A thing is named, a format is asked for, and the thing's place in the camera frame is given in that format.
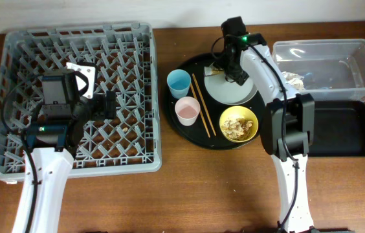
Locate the gold snack wrapper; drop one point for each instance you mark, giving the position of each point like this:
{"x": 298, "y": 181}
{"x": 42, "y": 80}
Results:
{"x": 211, "y": 70}

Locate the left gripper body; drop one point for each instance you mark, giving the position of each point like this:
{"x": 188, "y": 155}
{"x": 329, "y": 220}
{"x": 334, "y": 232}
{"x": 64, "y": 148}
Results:
{"x": 96, "y": 107}

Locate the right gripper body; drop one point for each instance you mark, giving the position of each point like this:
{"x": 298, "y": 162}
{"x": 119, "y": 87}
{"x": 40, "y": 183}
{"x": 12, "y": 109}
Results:
{"x": 232, "y": 67}

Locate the food scraps pile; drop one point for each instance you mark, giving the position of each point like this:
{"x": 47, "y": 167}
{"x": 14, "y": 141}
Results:
{"x": 237, "y": 128}

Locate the black rectangular tray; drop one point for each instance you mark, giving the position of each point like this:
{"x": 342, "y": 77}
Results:
{"x": 339, "y": 129}

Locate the clear plastic bin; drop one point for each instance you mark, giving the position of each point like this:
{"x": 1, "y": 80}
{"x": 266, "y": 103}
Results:
{"x": 332, "y": 69}

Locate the grey dishwasher rack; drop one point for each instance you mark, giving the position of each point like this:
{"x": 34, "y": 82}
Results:
{"x": 126, "y": 61}

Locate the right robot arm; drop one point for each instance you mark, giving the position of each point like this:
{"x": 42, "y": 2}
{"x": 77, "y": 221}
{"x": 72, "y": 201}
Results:
{"x": 287, "y": 125}

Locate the grey round plate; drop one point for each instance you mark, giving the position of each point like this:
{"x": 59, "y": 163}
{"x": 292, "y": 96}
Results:
{"x": 229, "y": 93}

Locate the blue plastic cup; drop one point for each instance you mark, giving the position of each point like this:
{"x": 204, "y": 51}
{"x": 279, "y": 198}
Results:
{"x": 178, "y": 82}

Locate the pink plastic cup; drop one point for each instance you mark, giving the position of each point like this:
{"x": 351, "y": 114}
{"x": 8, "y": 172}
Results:
{"x": 187, "y": 110}

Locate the round black tray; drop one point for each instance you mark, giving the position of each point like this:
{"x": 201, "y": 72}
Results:
{"x": 196, "y": 133}

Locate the yellow bowl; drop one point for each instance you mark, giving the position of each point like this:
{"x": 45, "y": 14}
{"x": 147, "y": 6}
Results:
{"x": 240, "y": 112}

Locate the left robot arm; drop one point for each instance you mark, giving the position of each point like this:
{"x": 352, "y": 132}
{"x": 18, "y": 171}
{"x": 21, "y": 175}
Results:
{"x": 51, "y": 140}

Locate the wooden chopstick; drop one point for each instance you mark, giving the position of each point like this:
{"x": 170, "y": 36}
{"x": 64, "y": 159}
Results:
{"x": 204, "y": 105}
{"x": 200, "y": 111}

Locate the white tissue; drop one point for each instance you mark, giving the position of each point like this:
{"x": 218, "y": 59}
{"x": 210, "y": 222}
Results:
{"x": 294, "y": 80}

